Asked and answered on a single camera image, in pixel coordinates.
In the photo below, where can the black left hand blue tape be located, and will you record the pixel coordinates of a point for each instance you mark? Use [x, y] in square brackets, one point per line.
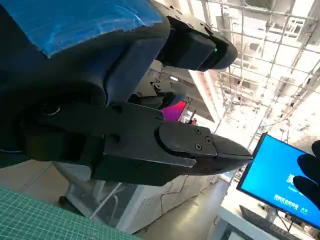
[75, 100]

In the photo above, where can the black gloved right hand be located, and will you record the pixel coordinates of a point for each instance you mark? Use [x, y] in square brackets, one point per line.
[311, 190]

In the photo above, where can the monitor with blue screen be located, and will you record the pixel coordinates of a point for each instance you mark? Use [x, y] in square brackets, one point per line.
[272, 175]

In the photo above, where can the magenta lit screen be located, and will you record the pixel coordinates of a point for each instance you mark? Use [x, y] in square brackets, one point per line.
[172, 112]

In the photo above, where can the green cutting mat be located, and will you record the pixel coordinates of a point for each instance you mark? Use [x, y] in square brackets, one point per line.
[37, 217]

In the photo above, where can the white vented cabinet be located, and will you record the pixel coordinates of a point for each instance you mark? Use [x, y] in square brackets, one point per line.
[150, 200]

